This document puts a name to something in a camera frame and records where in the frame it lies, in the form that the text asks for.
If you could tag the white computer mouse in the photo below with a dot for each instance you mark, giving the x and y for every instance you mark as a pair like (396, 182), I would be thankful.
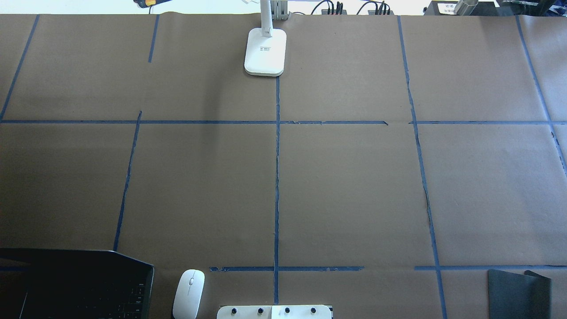
(188, 294)

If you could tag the dark grey laptop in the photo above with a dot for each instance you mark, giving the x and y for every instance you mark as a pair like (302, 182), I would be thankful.
(80, 284)

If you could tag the aluminium frame post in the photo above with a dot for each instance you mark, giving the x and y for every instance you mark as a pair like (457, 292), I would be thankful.
(279, 9)

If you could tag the silver metal cylinder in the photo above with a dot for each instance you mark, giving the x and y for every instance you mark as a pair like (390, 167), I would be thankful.
(465, 7)

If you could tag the white pedestal column mount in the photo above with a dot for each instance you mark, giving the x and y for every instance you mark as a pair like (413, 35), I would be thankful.
(304, 311)

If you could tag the white desk lamp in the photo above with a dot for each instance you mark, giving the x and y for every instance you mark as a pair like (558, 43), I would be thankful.
(266, 46)

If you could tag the dark grey mouse pad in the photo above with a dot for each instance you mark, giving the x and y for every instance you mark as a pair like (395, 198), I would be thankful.
(519, 296)

